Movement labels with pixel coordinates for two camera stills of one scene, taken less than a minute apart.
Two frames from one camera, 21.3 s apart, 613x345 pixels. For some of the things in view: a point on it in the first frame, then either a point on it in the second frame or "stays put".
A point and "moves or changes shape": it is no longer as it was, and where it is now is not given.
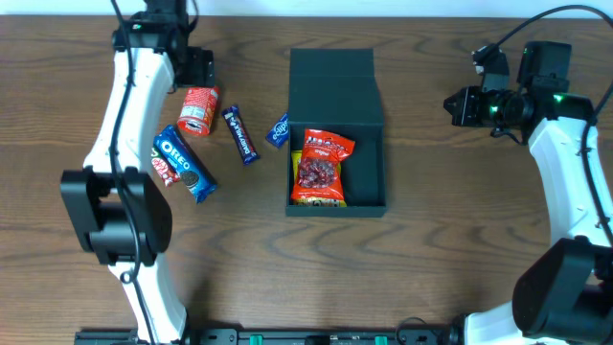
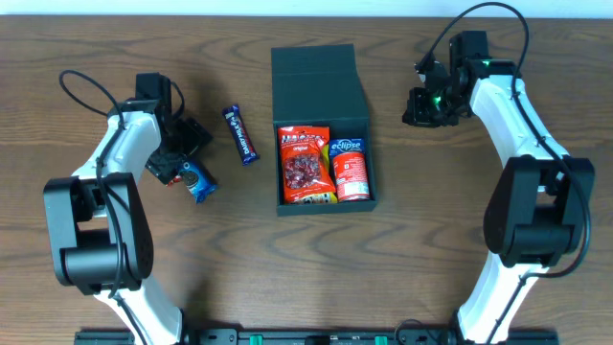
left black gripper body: (200, 67) -> (169, 163)
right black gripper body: (468, 106) -> (420, 108)
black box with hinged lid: (336, 135) moves or changes shape
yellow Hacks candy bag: (297, 157) moves or changes shape
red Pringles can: (197, 112) -> (351, 182)
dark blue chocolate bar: (239, 135) stays put
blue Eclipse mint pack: (279, 134) -> (346, 145)
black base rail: (283, 336) stays put
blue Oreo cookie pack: (186, 162) stays put
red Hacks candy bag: (319, 175) -> (303, 161)
